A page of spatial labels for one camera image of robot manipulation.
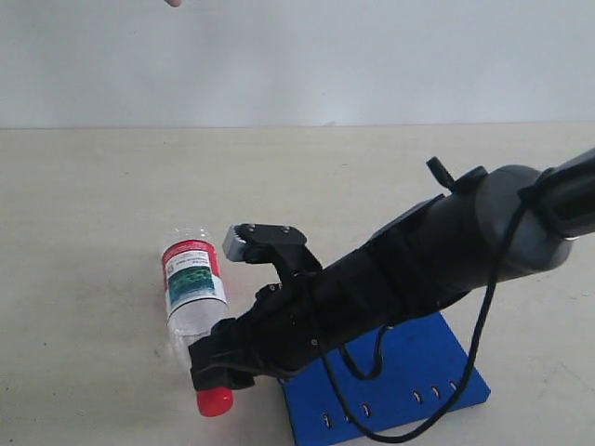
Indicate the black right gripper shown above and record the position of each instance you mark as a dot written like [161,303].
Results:
[318,309]

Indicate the clear plastic water bottle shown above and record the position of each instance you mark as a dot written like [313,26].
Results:
[194,293]

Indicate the blue ring binder notebook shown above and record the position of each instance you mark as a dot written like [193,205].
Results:
[423,364]

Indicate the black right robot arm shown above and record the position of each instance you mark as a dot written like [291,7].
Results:
[486,226]

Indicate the person's open bare hand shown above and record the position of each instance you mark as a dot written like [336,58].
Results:
[174,2]

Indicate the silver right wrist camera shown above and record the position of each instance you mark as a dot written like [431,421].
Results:
[235,245]

